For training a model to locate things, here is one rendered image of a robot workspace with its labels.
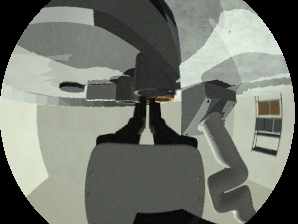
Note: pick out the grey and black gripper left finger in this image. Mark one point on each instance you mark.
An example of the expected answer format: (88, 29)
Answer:
(128, 133)

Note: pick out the bronze bushing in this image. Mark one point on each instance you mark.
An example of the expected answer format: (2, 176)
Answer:
(162, 99)

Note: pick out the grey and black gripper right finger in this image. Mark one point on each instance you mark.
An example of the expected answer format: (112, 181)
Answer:
(163, 134)

